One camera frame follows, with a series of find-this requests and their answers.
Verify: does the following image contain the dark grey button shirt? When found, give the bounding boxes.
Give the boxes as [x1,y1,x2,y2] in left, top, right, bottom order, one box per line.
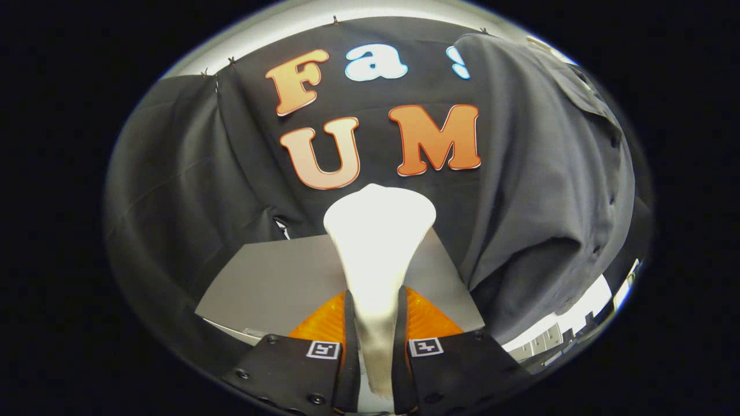
[454,33,637,346]

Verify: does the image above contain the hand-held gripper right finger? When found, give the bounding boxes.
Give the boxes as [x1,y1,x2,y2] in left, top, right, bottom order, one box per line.
[392,286,535,416]

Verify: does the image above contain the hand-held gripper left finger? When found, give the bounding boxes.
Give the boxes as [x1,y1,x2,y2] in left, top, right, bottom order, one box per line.
[223,289,362,416]

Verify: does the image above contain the white garment steamer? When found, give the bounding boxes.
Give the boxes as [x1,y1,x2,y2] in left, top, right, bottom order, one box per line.
[323,184,437,399]

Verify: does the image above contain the black backdrop cloth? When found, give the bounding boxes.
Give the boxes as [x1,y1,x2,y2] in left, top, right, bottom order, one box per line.
[104,16,657,382]

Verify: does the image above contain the grey drawer cabinet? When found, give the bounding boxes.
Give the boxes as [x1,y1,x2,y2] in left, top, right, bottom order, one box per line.
[195,234,485,347]

